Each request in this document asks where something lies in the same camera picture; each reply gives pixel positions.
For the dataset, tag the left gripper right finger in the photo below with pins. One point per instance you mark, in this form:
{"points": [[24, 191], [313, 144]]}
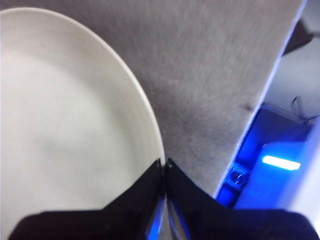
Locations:
{"points": [[237, 225]]}

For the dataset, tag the ribbed metal bracket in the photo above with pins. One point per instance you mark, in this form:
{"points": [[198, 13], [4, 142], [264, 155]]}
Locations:
{"points": [[237, 176]]}

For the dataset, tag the cream yellow plate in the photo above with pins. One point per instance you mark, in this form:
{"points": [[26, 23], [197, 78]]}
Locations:
{"points": [[62, 112]]}

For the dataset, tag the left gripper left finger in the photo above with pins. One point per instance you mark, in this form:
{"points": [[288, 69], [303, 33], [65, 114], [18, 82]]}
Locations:
{"points": [[100, 225]]}

